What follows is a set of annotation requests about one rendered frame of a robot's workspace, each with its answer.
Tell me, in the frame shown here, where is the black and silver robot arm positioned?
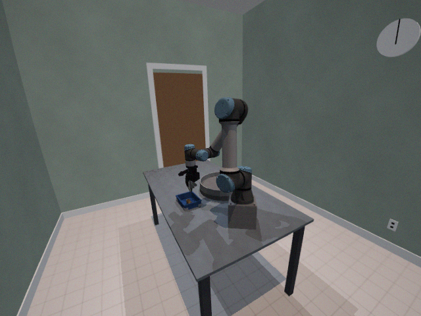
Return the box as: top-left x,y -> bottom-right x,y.
184,97 -> 254,205

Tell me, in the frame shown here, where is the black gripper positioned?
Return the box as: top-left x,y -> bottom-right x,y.
186,165 -> 200,192

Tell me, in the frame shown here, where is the blue open crate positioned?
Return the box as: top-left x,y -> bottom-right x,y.
176,191 -> 202,211

